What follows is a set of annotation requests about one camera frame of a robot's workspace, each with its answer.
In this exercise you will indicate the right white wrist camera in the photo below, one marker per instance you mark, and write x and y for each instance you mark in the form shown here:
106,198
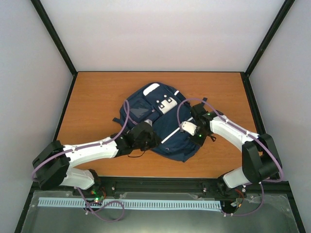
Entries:
189,127

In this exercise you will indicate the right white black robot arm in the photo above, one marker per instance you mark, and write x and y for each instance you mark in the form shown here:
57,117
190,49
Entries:
260,159

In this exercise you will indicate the black frame post left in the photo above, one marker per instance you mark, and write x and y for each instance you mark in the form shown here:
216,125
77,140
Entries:
37,4

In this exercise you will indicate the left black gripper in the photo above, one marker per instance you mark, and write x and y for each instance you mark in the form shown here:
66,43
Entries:
155,141

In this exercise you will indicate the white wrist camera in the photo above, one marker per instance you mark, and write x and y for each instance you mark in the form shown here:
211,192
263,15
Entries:
149,122
189,127

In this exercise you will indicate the light blue cable duct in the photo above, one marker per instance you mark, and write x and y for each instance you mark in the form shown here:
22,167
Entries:
205,205

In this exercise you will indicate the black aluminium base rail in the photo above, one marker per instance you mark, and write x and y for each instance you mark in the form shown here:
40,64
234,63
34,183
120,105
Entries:
206,188

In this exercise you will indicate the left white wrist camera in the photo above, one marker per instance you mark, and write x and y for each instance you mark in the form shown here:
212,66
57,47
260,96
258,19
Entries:
149,122

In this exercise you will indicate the black frame post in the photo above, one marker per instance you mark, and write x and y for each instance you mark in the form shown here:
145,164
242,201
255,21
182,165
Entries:
283,11
37,4

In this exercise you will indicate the black frame post right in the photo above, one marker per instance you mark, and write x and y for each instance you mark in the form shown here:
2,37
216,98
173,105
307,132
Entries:
283,11

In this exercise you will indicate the navy blue student backpack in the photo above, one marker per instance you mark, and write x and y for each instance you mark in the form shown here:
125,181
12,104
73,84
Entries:
166,107

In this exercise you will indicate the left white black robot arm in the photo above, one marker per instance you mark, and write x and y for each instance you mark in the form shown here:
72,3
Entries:
57,164

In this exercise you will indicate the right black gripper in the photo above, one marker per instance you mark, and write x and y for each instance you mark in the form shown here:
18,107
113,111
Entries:
199,141

